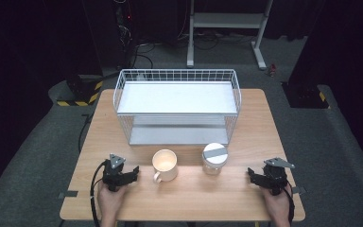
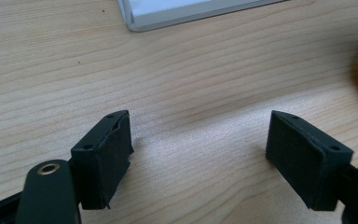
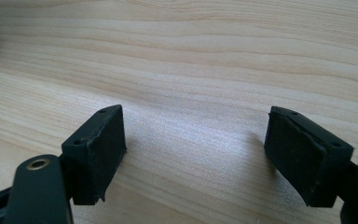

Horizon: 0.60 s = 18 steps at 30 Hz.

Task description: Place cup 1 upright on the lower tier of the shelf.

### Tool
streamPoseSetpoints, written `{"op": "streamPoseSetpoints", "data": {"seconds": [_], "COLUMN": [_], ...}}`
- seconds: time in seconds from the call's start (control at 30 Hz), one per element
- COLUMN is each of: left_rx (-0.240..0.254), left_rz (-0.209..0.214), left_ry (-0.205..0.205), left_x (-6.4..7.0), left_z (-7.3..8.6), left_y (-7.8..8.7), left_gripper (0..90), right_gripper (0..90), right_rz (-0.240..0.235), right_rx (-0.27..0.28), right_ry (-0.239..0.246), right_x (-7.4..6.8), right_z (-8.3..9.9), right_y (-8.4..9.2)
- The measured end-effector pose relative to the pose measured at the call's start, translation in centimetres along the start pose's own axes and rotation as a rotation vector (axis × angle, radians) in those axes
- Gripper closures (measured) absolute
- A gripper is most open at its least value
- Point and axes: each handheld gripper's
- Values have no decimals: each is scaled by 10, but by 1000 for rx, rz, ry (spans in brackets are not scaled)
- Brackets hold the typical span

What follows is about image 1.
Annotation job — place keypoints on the cream ceramic cup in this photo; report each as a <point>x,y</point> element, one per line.
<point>164,165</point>

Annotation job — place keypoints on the dark equipment tower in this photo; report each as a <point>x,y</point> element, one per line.
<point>110,31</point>

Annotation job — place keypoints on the grey tape strip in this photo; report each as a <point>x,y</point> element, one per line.
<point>298,190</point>
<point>68,194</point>

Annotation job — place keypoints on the black base with yellow stripes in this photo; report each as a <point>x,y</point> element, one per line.
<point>305,96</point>
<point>82,91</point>

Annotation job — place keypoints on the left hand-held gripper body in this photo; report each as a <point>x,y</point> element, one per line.
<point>115,171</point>

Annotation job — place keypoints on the person's left hand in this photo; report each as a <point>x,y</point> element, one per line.
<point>110,201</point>

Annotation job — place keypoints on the small red floor object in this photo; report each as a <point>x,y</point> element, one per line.
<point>273,70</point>

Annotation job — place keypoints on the clear jar with white lid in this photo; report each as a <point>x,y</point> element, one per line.
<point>214,159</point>

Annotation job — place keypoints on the person's right hand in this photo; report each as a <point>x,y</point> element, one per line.
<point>275,203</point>

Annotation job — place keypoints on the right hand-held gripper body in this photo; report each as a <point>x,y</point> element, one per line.
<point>275,178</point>

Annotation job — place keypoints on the white metal stand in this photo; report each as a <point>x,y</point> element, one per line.
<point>227,20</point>

